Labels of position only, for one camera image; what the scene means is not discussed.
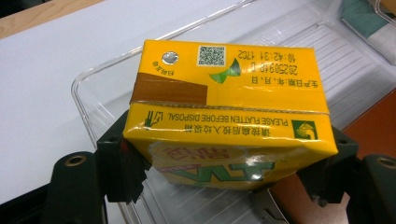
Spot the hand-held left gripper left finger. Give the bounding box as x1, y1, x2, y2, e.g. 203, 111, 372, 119
95, 109, 152, 203

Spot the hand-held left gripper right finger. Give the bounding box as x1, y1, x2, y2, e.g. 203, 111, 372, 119
296, 125, 360, 207

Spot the brown carton box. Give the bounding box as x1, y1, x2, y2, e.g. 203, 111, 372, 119
268, 88, 396, 224

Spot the clear plastic container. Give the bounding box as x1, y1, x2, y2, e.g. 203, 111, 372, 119
70, 0, 396, 224

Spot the yellow drink carton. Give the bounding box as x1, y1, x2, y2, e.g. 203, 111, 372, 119
122, 38, 340, 191

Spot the white tote bag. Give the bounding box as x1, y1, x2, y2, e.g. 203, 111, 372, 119
338, 0, 396, 66

